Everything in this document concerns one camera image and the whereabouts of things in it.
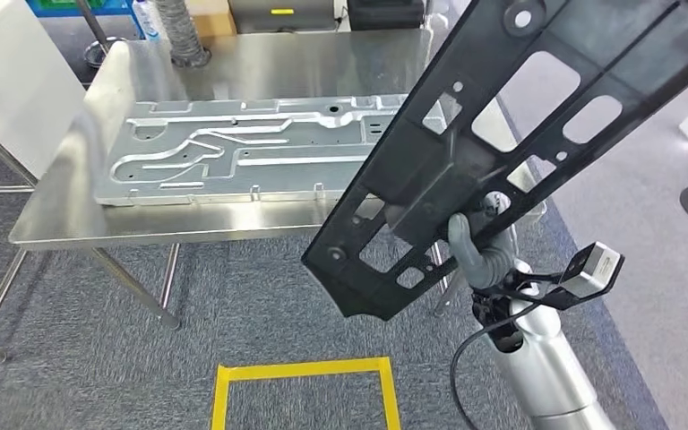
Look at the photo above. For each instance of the black plastic frame part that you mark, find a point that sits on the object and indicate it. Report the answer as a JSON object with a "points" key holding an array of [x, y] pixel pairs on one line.
{"points": [[415, 166]]}

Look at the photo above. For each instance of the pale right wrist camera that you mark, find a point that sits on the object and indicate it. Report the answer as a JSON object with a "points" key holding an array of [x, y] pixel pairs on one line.
{"points": [[596, 267]]}

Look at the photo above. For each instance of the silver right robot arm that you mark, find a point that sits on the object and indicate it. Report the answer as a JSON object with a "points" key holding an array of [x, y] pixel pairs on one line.
{"points": [[546, 368]]}

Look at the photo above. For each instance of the metal pole stand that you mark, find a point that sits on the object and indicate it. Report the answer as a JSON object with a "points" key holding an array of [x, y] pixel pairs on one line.
{"points": [[98, 50]]}

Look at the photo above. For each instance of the green plastic crate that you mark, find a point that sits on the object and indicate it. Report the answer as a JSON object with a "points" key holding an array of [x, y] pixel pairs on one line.
{"points": [[77, 3]]}

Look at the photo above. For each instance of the white cabinet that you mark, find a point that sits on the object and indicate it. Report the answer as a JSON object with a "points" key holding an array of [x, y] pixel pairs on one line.
{"points": [[17, 83]]}

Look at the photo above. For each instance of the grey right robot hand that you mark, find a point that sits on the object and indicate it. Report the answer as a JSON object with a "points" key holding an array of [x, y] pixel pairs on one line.
{"points": [[492, 267]]}

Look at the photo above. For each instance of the grey metal fixture plate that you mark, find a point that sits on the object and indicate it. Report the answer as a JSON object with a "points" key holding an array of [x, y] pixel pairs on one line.
{"points": [[261, 178]]}

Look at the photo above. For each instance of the cardboard box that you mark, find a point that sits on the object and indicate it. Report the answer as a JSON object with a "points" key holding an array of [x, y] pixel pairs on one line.
{"points": [[213, 21]]}

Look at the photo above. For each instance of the clear plastic bottle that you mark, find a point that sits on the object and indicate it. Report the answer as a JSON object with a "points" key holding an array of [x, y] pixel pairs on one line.
{"points": [[147, 21]]}

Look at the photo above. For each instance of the black bag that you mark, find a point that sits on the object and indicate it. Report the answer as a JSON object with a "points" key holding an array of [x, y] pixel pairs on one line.
{"points": [[385, 15]]}

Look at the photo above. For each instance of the blue plastic crate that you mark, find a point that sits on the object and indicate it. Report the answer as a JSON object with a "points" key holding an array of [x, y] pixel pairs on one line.
{"points": [[118, 9]]}

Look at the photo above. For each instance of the stainless steel workbench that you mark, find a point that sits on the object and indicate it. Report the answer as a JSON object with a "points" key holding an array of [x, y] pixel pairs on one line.
{"points": [[290, 65]]}

